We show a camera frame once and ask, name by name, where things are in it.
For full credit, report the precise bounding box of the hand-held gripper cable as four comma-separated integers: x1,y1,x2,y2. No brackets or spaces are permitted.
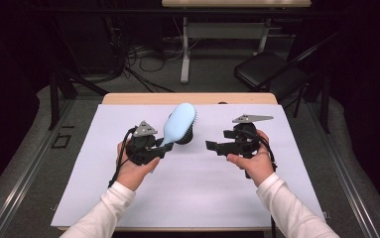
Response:
108,127,136,188
243,128,278,238

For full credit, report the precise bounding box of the person's right hand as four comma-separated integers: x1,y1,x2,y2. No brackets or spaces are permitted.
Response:
226,129,276,187

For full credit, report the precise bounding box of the light blue hairbrush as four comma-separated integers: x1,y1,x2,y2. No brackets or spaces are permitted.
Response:
157,102,198,150

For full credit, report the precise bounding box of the left hand-held gripper cable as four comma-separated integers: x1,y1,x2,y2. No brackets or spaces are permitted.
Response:
108,127,136,188

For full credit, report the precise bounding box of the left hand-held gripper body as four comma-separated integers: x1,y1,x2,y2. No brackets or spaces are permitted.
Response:
125,120,161,167

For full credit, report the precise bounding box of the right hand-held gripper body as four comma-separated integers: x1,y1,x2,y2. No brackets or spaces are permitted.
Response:
225,114,274,159

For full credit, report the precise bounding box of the aluminium floor rail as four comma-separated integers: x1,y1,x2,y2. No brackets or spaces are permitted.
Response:
305,102,380,238
0,98,76,238

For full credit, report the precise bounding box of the black metal crossbar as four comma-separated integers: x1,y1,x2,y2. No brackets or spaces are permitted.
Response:
28,8,347,18

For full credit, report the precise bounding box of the black mesh pen holder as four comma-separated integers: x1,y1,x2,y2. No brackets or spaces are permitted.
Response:
174,125,195,146

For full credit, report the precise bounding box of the white table sheet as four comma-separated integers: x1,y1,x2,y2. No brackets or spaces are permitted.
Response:
50,103,325,229

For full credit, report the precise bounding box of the desk with white legs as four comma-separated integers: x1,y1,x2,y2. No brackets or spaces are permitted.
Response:
161,0,313,84

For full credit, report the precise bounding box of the right hand-held gripper cable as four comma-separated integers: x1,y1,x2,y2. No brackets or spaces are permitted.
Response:
243,128,278,238

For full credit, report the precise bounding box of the person's left hand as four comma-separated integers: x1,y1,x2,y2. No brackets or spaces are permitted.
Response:
116,140,162,192

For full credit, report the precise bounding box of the bundle of floor cables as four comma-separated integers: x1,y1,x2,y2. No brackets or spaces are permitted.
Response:
111,16,201,93

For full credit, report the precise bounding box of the black metal stand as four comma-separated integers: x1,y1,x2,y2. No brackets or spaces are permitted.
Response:
319,70,331,135
47,13,111,131

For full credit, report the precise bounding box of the black folding chair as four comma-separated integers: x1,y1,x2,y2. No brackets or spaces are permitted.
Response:
233,31,344,118

